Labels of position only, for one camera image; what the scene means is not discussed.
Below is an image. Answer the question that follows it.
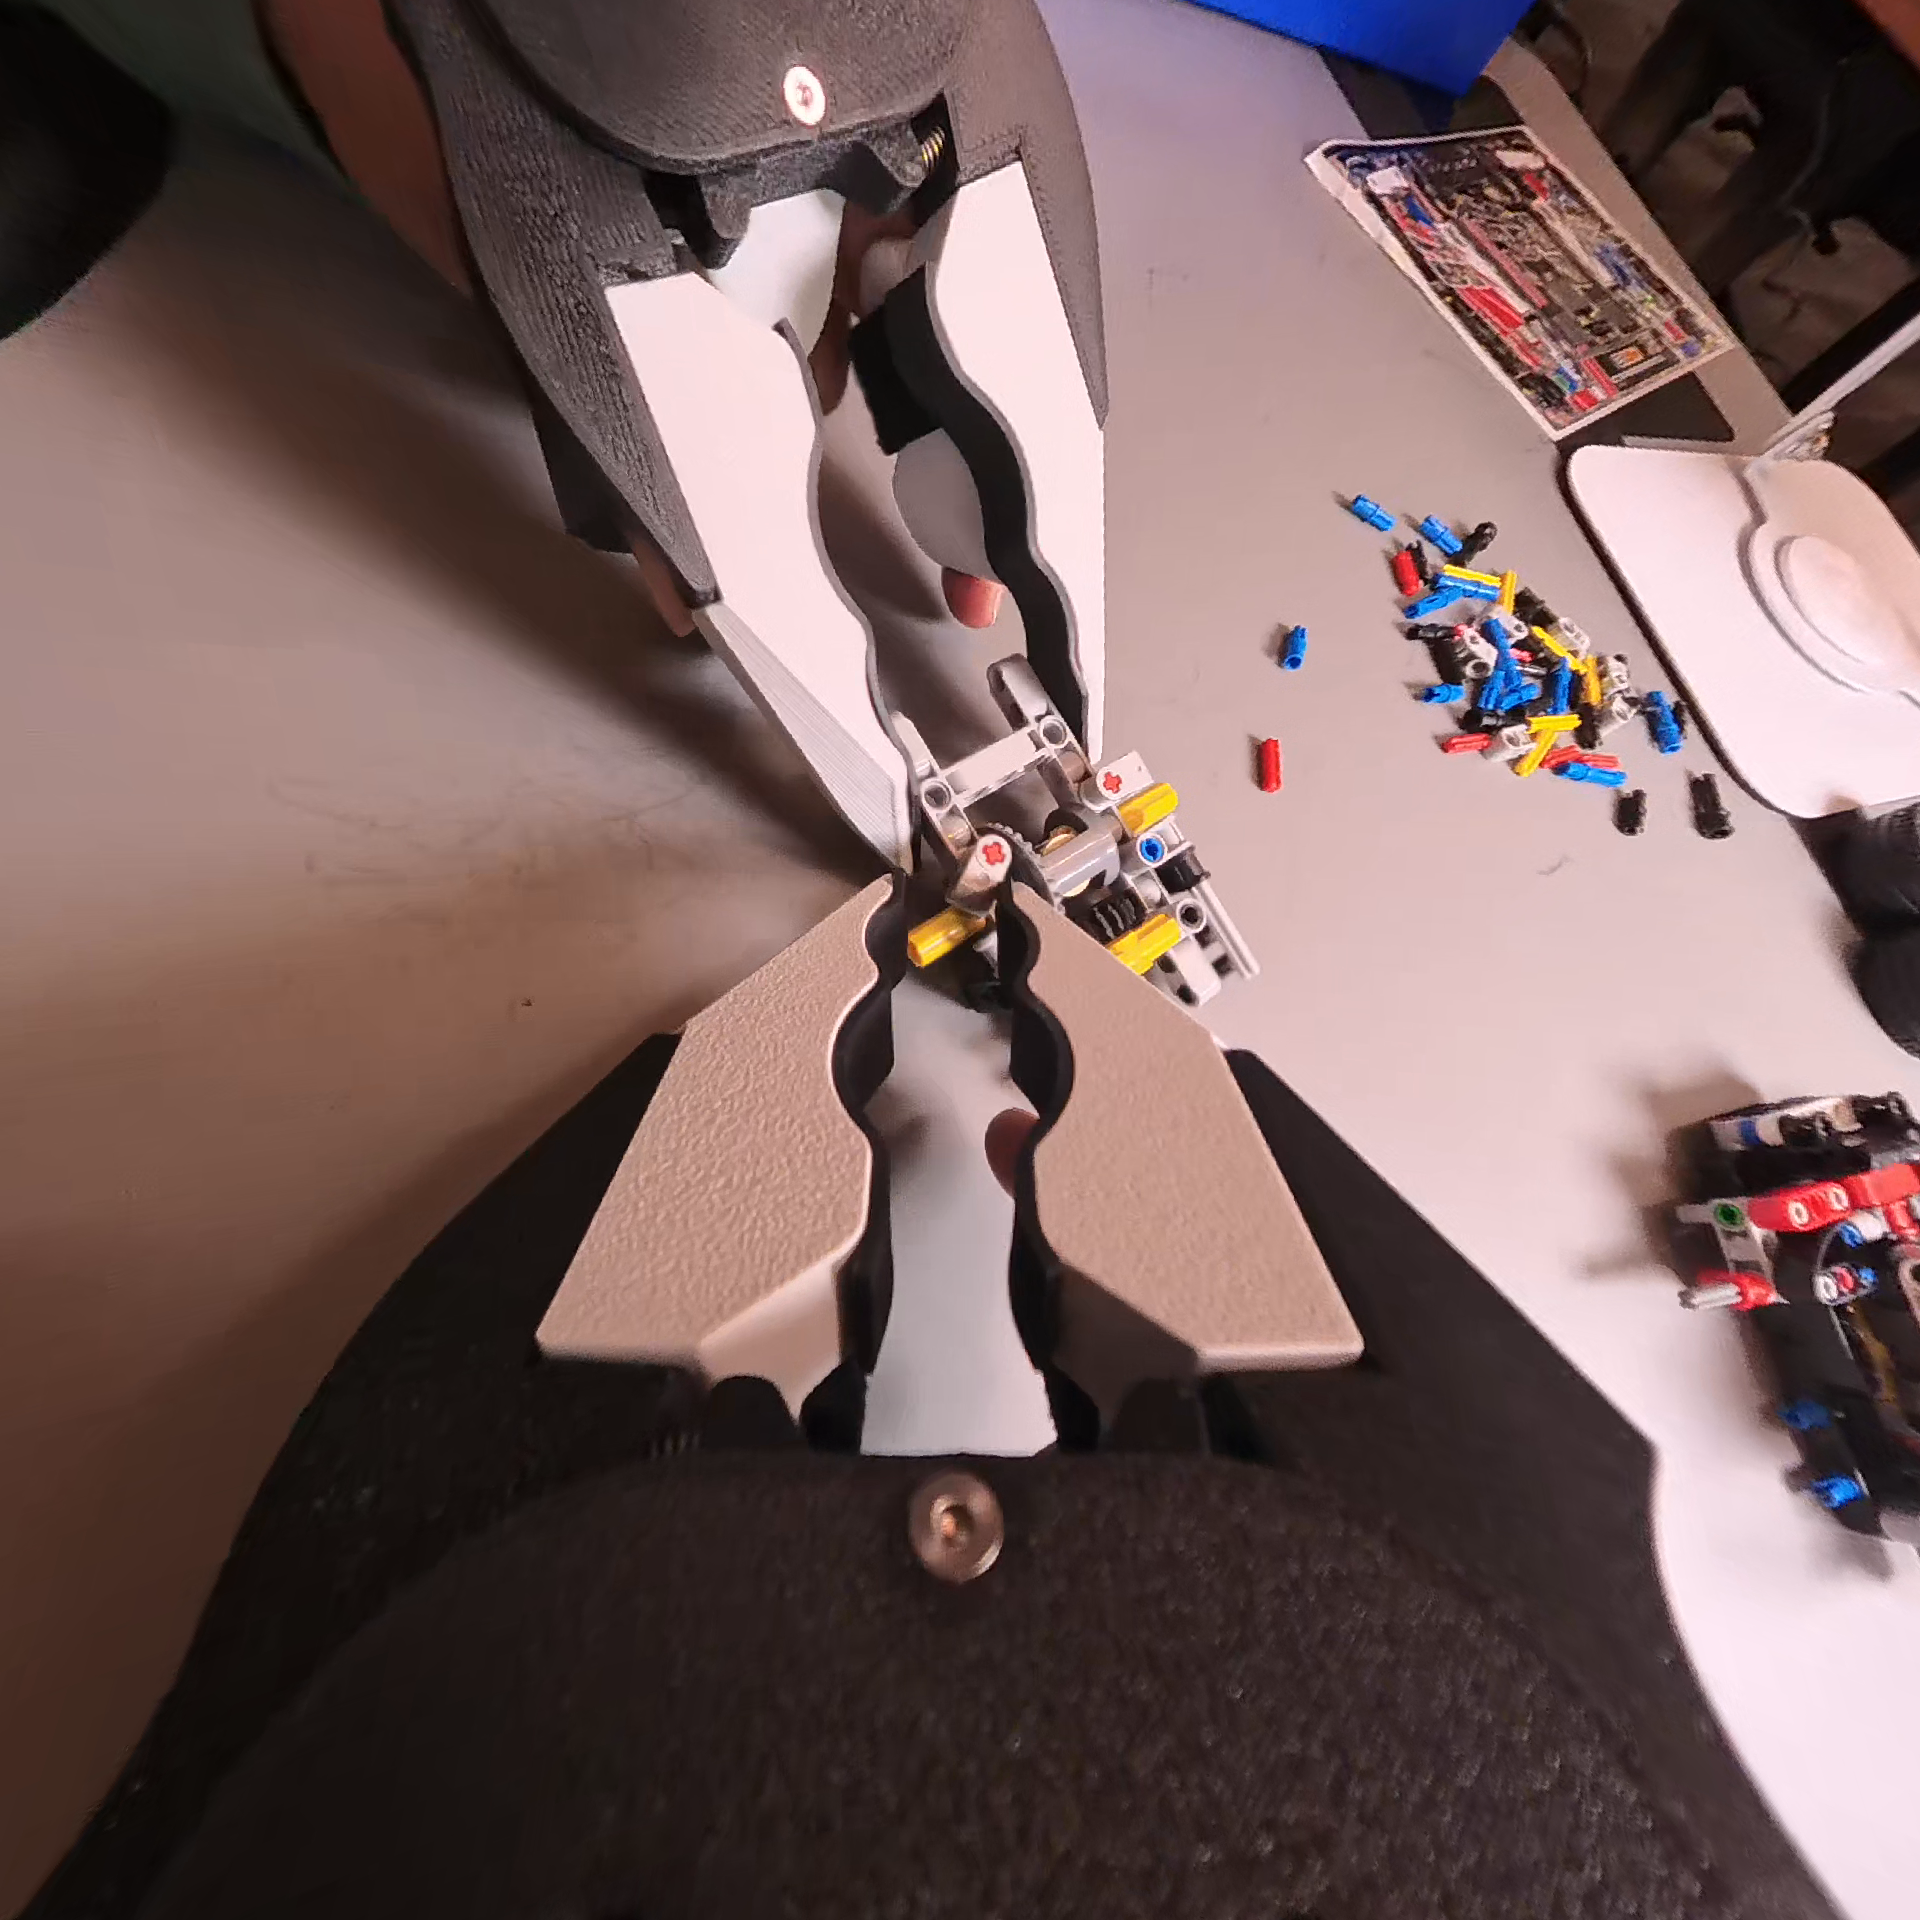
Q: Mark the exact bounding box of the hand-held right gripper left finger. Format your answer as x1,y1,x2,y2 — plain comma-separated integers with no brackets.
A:
534,872,907,1455

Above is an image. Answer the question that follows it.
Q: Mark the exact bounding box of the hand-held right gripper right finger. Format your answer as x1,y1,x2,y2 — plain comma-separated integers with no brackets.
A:
994,883,1369,1455

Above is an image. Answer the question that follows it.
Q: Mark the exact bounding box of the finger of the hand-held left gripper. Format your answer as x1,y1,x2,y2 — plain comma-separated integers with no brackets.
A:
604,266,920,872
884,154,1112,760

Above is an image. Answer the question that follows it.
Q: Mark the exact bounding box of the grey lego gearbox assembly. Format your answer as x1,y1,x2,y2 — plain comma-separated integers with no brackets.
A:
896,657,1260,1010

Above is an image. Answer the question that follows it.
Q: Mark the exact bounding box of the lego instruction booklet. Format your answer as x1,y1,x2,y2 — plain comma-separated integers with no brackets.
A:
1304,126,1740,441

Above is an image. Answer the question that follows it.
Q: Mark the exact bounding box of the pile of blue yellow lego pins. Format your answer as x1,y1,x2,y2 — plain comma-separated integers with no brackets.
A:
1344,492,1743,843

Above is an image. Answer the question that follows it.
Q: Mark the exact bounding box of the black lego car chassis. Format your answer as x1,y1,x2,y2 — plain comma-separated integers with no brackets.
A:
1672,1093,1920,1548

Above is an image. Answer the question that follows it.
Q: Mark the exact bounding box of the person's left hand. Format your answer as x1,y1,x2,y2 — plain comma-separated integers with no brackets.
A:
630,211,1009,640

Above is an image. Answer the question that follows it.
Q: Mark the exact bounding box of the blue plastic bin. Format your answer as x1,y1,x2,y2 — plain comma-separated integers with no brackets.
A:
1193,0,1540,96

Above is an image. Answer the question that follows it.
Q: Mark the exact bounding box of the black mesh chair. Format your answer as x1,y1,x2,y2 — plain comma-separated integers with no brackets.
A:
0,45,174,340

